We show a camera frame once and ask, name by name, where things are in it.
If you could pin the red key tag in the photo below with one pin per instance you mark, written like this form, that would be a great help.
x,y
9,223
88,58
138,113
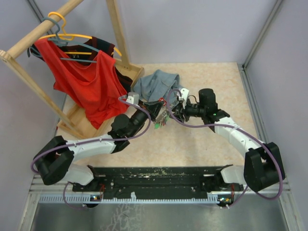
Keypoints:
x,y
162,99

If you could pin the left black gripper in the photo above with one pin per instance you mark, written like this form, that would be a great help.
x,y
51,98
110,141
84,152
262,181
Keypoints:
x,y
153,108

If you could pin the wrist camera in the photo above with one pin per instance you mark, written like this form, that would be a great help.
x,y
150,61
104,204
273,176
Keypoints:
x,y
183,95
133,98

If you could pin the left aluminium corner post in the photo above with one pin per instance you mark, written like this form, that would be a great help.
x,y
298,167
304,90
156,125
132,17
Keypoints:
x,y
35,10

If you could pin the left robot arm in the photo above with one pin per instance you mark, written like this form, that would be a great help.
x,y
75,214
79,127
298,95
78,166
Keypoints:
x,y
55,161

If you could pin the teal hanger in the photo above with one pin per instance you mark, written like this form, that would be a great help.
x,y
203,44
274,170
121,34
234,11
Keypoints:
x,y
58,41

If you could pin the bunch of keys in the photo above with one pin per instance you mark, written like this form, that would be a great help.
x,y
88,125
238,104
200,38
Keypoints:
x,y
162,119

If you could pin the right aluminium corner post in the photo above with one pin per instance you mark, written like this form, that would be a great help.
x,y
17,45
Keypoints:
x,y
258,42

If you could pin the wooden clothes rack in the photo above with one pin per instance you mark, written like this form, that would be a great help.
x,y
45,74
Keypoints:
x,y
24,116

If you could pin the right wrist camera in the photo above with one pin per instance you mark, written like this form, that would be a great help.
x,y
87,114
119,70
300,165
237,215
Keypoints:
x,y
183,95

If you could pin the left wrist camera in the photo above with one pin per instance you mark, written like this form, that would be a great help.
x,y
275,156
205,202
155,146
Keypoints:
x,y
133,98

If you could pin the blue denim shirt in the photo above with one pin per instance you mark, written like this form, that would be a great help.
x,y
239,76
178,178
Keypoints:
x,y
156,85

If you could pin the aluminium frame rail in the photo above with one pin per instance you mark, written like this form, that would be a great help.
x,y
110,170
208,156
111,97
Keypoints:
x,y
60,193

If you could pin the aluminium corner post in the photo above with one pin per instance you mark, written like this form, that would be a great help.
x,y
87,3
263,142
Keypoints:
x,y
35,10
258,42

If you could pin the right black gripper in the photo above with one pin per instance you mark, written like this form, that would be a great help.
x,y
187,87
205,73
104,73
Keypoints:
x,y
179,109

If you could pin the red tank top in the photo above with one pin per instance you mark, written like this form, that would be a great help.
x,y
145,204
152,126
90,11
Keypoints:
x,y
95,87

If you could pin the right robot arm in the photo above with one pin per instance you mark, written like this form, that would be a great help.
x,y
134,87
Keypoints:
x,y
262,161

